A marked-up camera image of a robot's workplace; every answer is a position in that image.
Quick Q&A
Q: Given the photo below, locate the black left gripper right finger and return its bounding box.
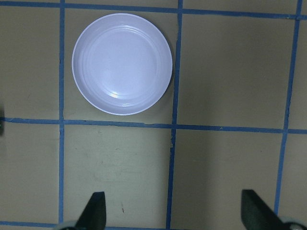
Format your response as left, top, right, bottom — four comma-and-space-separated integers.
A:
241, 189, 294, 230

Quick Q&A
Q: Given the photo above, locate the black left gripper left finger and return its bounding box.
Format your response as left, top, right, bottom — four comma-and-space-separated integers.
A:
74, 192, 106, 230

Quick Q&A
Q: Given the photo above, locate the lilac round plate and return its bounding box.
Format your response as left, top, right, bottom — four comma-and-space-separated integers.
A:
71, 13, 173, 115

